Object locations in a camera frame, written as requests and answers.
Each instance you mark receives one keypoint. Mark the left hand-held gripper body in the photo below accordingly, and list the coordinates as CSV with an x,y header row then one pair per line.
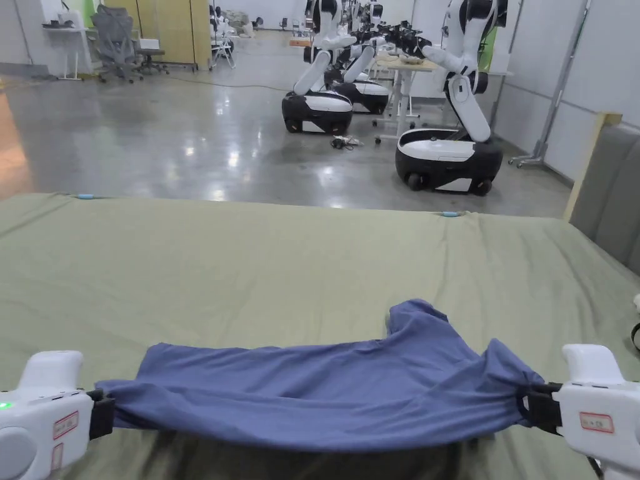
x,y
35,415

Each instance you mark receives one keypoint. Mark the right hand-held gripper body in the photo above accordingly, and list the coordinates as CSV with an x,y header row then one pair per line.
x,y
600,405

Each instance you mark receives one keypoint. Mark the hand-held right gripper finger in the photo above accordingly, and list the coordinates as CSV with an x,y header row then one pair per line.
x,y
521,415

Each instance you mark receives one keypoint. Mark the blue shirt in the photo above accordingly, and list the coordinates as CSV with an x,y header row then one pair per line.
x,y
325,385

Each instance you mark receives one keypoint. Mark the grey padded headboard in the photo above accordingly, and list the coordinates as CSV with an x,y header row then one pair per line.
x,y
612,200

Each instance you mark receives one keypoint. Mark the bed with pale green sheet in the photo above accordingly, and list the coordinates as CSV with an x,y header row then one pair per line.
x,y
250,270

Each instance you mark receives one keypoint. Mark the white and black wheeled robot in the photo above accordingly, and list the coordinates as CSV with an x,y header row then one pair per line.
x,y
367,95
315,107
450,155

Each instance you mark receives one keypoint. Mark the white desk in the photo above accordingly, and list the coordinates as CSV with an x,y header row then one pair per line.
x,y
70,30

